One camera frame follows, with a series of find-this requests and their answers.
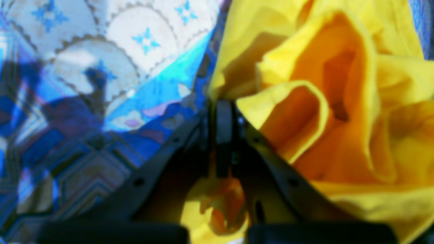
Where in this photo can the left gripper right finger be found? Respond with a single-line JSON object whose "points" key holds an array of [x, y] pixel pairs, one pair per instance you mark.
{"points": [[284, 208]]}

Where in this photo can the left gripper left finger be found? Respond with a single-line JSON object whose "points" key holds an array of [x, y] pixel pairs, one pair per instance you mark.
{"points": [[147, 207]]}

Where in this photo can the yellow T-shirt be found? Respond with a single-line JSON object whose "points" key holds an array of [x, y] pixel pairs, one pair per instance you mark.
{"points": [[342, 91]]}

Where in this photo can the patterned tile tablecloth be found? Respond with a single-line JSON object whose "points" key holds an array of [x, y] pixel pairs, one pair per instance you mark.
{"points": [[90, 92]]}

